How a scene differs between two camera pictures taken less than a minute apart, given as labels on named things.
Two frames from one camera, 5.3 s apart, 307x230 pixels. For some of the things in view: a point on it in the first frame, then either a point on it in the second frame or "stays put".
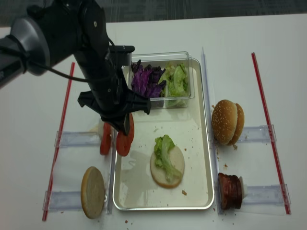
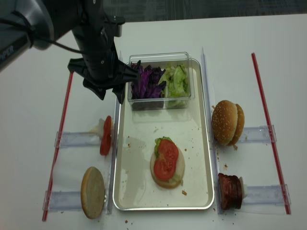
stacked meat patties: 230,191 stays put
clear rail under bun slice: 64,201 stays put
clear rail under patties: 265,194 stays put
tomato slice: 123,141 -> 164,166
